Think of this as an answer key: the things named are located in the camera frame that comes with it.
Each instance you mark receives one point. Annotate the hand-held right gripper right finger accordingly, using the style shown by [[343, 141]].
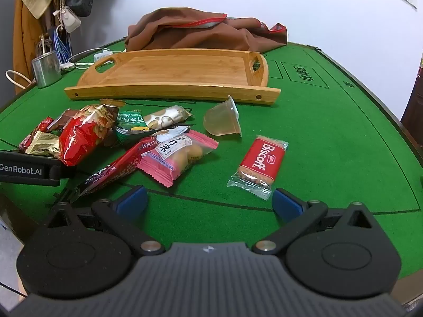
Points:
[[287, 204]]

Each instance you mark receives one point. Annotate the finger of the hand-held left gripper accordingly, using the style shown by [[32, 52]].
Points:
[[68, 173], [62, 195]]

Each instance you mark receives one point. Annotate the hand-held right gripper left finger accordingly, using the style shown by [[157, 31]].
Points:
[[132, 201]]

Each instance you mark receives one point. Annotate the gold snack packet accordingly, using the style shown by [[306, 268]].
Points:
[[41, 145]]

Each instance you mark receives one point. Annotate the long red black packet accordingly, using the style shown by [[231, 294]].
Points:
[[115, 166]]

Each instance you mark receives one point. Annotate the large red snack packet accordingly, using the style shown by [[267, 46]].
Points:
[[86, 132]]

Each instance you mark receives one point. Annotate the small red snack packet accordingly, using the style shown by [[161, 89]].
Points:
[[44, 125]]

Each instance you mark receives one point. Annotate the red biscuit packet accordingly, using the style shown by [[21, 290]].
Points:
[[261, 160]]

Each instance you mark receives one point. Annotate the brown cake packet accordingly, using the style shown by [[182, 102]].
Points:
[[64, 119]]

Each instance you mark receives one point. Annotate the pink snack packet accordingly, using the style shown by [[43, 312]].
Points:
[[175, 158]]

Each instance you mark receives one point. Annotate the green pea packet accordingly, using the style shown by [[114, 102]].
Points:
[[130, 127]]

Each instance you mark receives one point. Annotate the white and black snack packet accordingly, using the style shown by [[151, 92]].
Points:
[[181, 127]]

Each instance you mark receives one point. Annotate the clear mixed nut packet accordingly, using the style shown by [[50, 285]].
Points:
[[165, 116]]

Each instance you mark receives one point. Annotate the clear jelly cup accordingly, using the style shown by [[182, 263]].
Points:
[[219, 119]]

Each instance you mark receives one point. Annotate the wooden tray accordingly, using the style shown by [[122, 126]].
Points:
[[172, 72]]

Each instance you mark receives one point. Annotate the metal cup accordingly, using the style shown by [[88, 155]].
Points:
[[46, 71]]

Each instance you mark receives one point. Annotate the small round white case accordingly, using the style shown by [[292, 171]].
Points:
[[67, 67]]

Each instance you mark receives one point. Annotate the white charger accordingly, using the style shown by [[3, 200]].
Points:
[[102, 54]]

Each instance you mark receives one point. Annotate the orange coat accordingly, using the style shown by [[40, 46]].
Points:
[[23, 39]]

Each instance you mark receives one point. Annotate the small white purse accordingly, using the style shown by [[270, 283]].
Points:
[[69, 19]]

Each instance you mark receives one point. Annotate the brown door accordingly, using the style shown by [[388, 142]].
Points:
[[413, 105]]

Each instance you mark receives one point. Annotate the brown cloth bag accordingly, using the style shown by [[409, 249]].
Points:
[[198, 36]]

